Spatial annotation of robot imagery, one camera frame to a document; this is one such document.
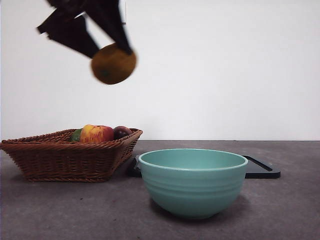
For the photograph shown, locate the brown kiwi fruit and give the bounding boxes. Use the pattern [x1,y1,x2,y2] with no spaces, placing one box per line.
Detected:
[90,42,138,85]

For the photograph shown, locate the teal ceramic bowl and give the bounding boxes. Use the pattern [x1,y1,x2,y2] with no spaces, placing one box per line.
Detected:
[137,148,249,220]

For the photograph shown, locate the green fruit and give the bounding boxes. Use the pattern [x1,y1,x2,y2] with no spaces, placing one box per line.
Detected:
[70,128,83,143]

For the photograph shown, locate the red yellow apple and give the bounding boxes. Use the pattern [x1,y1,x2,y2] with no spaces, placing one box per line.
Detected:
[79,124,115,144]

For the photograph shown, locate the dark red plum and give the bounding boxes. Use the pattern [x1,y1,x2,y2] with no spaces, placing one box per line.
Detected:
[112,125,133,141]

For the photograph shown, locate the brown wicker basket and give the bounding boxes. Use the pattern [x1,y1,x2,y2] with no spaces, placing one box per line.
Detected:
[0,128,144,183]

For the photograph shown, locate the dark rectangular tray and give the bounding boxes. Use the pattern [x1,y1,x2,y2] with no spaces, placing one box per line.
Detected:
[126,154,281,180]

